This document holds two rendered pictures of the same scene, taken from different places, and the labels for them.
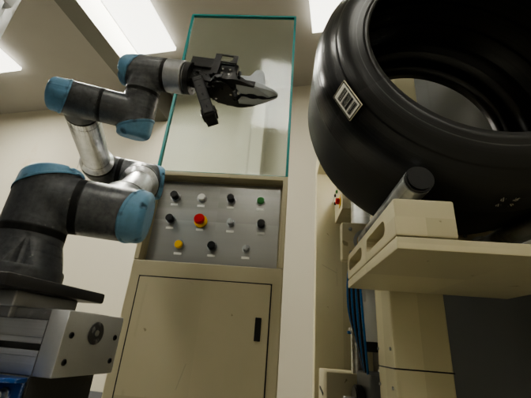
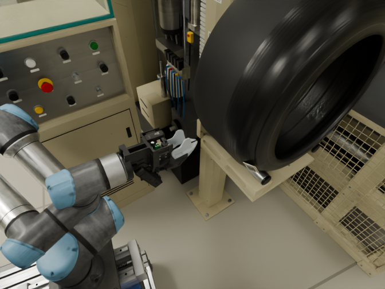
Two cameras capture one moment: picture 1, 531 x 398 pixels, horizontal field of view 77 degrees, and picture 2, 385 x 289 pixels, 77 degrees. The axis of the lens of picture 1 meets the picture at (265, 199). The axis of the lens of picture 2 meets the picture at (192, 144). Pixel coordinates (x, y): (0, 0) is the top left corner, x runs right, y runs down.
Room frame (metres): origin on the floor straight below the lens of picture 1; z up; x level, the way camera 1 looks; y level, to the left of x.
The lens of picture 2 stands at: (0.23, 0.27, 1.65)
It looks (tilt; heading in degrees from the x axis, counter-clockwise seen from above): 49 degrees down; 323
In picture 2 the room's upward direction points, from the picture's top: straight up
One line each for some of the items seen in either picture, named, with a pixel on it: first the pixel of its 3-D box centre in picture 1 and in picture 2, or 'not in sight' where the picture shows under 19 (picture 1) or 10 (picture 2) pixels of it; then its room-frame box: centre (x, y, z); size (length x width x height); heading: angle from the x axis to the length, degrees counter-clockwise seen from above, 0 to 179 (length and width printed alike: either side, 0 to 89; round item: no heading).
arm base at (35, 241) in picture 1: (24, 255); (77, 270); (0.64, 0.45, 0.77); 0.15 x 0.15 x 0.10
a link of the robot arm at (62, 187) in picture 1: (48, 200); (65, 257); (0.64, 0.44, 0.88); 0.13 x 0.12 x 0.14; 107
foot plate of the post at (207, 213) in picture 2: not in sight; (209, 196); (0.88, -0.38, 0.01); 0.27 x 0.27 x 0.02; 86
